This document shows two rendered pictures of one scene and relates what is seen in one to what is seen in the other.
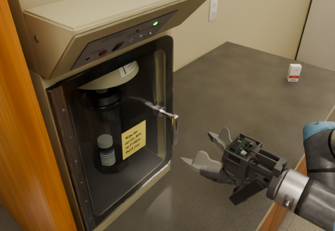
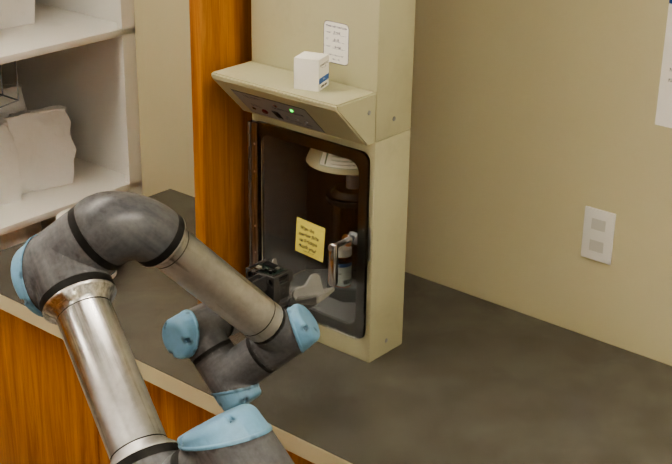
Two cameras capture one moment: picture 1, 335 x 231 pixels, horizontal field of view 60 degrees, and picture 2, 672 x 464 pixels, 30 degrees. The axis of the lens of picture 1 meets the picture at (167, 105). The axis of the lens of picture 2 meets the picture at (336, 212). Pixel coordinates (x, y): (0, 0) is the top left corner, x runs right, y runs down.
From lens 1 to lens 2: 2.37 m
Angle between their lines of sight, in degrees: 77
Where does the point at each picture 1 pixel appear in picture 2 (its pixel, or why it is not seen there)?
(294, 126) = not seen: outside the picture
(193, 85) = (639, 396)
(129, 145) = (303, 240)
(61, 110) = (253, 142)
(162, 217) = not seen: hidden behind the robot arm
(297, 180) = not seen: hidden behind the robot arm
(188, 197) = (316, 374)
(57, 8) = (253, 66)
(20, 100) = (195, 97)
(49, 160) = (200, 148)
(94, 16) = (232, 74)
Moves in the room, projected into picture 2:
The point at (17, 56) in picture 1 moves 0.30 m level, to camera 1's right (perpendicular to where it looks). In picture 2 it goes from (198, 73) to (180, 121)
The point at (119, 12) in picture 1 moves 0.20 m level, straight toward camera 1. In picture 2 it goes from (241, 78) to (134, 82)
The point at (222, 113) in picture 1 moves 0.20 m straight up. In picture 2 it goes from (531, 421) to (539, 325)
